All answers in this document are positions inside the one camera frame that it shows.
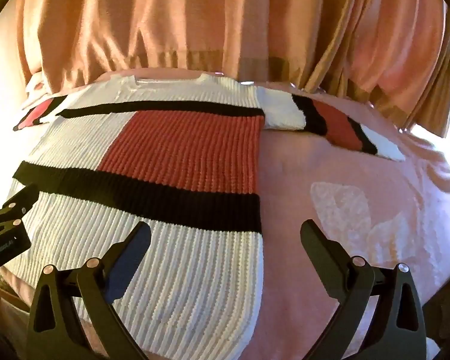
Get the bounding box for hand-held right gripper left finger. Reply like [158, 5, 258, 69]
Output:
[25, 221, 152, 360]

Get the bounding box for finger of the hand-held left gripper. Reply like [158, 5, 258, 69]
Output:
[0, 184, 39, 233]

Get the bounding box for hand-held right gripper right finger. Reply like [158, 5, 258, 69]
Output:
[300, 219, 428, 360]

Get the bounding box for white red black knit sweater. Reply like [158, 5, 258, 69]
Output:
[13, 74, 406, 353]

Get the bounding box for pink fleece blanket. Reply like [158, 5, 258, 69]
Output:
[0, 67, 450, 360]

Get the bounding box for orange curtain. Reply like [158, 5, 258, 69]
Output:
[15, 0, 450, 137]

